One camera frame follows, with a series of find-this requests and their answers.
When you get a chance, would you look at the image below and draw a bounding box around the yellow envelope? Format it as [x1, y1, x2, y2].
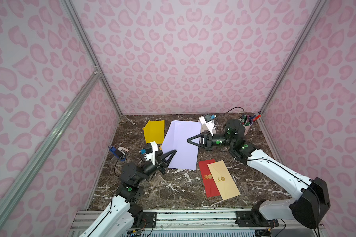
[143, 120, 165, 144]

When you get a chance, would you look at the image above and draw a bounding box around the purple envelope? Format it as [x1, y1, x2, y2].
[162, 120, 201, 170]

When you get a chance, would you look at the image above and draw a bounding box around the beige envelope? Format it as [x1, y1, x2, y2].
[208, 161, 240, 200]

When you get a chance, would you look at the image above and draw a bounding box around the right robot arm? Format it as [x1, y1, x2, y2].
[187, 119, 331, 230]

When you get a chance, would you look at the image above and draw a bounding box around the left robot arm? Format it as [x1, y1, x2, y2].
[81, 150, 177, 237]

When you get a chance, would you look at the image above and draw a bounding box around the red envelope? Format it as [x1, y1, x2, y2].
[198, 159, 220, 198]

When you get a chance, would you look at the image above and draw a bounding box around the blue stapler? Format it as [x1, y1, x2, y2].
[108, 145, 129, 162]

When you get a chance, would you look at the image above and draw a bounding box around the pink pen cup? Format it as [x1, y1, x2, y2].
[243, 119, 251, 136]

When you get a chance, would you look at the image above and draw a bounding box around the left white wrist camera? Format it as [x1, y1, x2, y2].
[140, 141, 158, 165]

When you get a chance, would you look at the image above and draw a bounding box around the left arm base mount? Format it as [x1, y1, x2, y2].
[125, 204, 157, 229]

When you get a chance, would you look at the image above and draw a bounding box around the aluminium front rail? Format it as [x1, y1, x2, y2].
[68, 207, 327, 237]

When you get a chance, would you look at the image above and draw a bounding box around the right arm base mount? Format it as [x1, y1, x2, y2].
[235, 200, 279, 229]

